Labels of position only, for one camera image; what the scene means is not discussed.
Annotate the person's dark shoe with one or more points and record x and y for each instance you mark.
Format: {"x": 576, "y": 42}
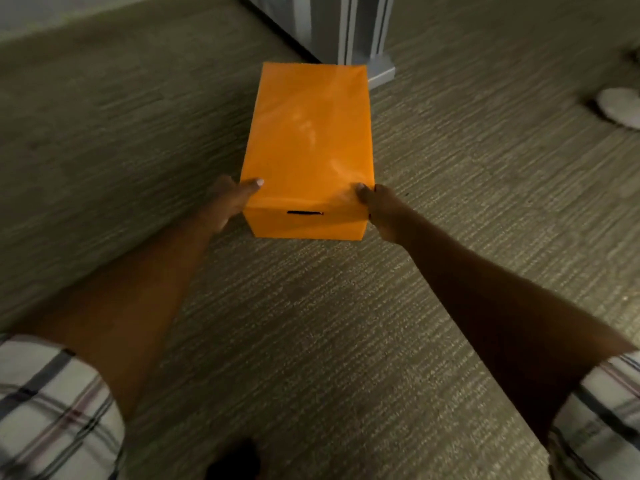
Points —
{"x": 234, "y": 462}

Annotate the plaid shirt right sleeve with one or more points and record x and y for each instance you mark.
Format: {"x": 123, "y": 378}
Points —
{"x": 597, "y": 419}

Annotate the plaid shirt left sleeve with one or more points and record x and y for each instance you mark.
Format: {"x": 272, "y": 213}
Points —
{"x": 52, "y": 412}

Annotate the person's right thumb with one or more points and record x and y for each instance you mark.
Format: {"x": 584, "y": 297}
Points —
{"x": 364, "y": 192}

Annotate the plaid shirt sleeve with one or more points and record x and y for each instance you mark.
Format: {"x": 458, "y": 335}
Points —
{"x": 597, "y": 419}
{"x": 52, "y": 412}

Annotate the person's left thumb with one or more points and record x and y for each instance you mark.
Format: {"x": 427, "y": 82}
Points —
{"x": 250, "y": 187}

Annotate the white slipper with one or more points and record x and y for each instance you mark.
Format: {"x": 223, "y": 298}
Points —
{"x": 619, "y": 107}

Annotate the orange cardboard box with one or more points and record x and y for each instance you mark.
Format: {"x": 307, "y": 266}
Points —
{"x": 307, "y": 144}

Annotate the person's left forearm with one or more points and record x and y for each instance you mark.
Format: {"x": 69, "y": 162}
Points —
{"x": 130, "y": 299}

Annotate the white furniture base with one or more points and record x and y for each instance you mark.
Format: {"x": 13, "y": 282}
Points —
{"x": 335, "y": 32}

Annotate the person's right forearm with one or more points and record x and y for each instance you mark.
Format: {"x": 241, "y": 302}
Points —
{"x": 505, "y": 319}

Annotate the person's right hand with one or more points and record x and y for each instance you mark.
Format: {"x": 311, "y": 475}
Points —
{"x": 387, "y": 212}

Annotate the person's left hand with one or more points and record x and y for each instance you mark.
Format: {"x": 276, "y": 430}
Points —
{"x": 226, "y": 202}

